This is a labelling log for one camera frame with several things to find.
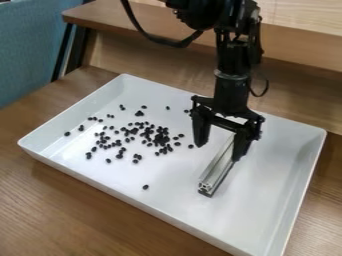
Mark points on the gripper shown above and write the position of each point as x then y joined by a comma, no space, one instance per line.
230,96

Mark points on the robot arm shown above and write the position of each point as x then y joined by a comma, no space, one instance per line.
231,40

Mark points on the pile of black bits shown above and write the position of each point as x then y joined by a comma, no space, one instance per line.
133,136

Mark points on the silver aluminium bar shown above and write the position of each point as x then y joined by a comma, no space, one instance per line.
218,171

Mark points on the white tray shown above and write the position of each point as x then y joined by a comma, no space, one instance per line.
187,186

